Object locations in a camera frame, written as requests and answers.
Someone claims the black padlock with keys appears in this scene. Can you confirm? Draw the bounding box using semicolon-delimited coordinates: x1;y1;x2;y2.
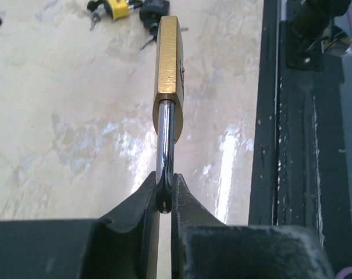
128;0;190;50

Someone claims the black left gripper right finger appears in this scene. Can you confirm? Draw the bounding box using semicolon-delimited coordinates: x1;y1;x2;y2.
171;174;335;278

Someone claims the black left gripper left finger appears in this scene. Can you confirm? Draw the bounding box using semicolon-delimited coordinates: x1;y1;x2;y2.
0;173;159;278

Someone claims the brass padlock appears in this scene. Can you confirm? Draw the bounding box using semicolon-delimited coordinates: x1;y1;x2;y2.
152;16;184;214

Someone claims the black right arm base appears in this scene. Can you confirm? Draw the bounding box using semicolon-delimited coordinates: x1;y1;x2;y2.
285;1;352;71

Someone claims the yellow padlock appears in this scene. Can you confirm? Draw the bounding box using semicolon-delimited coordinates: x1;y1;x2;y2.
87;0;129;31

